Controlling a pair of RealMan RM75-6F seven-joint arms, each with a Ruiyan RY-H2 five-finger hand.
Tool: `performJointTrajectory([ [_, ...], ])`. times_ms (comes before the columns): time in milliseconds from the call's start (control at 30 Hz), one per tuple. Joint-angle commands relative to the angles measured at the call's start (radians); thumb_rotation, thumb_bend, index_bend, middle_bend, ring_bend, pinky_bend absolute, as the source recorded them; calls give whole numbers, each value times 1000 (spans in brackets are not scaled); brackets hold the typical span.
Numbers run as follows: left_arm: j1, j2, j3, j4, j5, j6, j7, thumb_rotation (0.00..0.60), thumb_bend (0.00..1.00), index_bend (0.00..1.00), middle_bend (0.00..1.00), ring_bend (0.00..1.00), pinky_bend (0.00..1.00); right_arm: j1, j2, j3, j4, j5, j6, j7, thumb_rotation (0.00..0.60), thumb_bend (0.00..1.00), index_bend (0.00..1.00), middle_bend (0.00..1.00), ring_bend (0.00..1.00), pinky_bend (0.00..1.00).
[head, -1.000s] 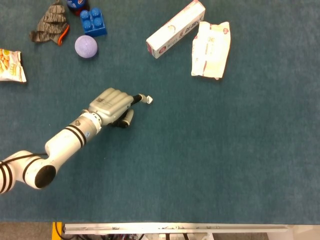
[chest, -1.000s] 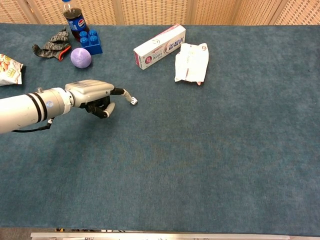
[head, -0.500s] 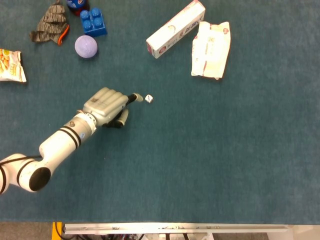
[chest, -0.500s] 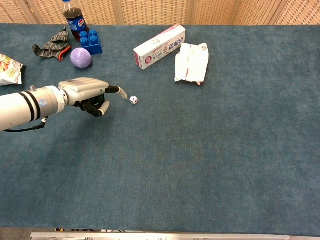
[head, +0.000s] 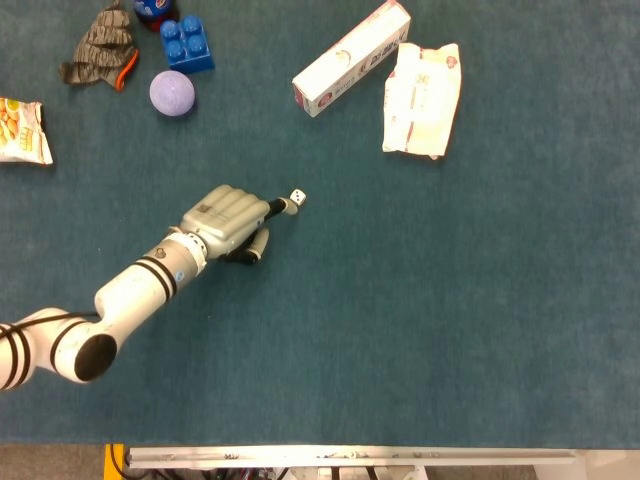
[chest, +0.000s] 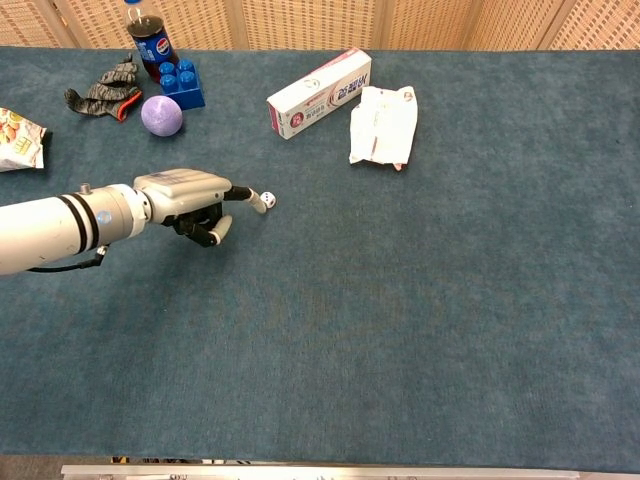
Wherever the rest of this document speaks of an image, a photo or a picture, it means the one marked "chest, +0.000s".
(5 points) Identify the purple ball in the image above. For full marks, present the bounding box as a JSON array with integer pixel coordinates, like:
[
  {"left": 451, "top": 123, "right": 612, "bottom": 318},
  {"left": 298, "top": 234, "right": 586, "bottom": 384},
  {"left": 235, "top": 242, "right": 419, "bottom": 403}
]
[{"left": 140, "top": 94, "right": 184, "bottom": 138}]

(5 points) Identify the metal table frame rail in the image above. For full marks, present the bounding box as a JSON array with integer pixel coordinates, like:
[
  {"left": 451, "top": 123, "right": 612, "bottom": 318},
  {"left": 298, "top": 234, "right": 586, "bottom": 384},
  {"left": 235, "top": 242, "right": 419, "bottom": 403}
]
[{"left": 60, "top": 463, "right": 582, "bottom": 480}]

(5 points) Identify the blue toy building block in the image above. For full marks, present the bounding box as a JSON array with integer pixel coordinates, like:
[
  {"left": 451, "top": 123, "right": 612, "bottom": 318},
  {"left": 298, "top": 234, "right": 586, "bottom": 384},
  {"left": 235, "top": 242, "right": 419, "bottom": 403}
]
[{"left": 158, "top": 58, "right": 207, "bottom": 111}]

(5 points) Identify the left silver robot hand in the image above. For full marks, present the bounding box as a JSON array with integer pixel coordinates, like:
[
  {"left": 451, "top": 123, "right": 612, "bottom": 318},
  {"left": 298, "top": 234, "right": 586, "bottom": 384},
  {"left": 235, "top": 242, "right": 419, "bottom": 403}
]
[{"left": 132, "top": 168, "right": 269, "bottom": 248}]

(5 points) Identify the snack chip bag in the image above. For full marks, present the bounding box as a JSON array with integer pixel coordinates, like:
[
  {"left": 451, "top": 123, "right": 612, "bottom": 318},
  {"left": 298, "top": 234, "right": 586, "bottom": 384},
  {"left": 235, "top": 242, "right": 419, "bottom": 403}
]
[{"left": 0, "top": 107, "right": 53, "bottom": 173}]

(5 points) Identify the pepsi cola bottle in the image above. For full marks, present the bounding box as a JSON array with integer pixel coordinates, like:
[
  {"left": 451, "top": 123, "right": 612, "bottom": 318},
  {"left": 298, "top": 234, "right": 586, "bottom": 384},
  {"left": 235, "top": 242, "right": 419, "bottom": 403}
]
[{"left": 122, "top": 0, "right": 167, "bottom": 85}]

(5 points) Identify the woven rattan folding screen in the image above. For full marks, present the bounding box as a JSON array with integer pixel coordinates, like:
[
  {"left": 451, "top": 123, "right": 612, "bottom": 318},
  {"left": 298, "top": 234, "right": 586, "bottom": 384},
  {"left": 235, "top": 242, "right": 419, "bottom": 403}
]
[{"left": 0, "top": 0, "right": 640, "bottom": 52}]

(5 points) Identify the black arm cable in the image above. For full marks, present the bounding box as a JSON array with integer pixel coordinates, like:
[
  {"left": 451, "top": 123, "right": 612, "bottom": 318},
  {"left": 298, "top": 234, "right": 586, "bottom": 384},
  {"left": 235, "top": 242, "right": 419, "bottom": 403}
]
[{"left": 27, "top": 244, "right": 111, "bottom": 274}]

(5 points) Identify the teal felt table cloth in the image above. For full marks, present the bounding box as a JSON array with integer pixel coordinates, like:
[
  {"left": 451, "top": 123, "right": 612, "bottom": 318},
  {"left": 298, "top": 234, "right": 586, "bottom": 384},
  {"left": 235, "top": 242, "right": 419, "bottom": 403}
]
[{"left": 0, "top": 46, "right": 640, "bottom": 474}]

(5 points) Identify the white tissue pack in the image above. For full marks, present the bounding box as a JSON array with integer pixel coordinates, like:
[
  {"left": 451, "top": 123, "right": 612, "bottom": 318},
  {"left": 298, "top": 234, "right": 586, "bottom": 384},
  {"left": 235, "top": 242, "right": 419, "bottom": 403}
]
[{"left": 348, "top": 85, "right": 419, "bottom": 175}]

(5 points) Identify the white toothpaste box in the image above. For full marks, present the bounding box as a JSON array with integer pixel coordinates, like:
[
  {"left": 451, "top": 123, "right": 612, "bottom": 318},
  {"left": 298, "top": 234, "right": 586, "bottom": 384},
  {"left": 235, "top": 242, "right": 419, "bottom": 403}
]
[{"left": 266, "top": 47, "right": 373, "bottom": 141}]

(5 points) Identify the grey work glove orange cuff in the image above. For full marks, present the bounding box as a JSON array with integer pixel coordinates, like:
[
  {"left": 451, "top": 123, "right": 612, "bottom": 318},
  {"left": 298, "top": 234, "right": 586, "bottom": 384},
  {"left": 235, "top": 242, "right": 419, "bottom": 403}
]
[{"left": 63, "top": 53, "right": 144, "bottom": 123}]

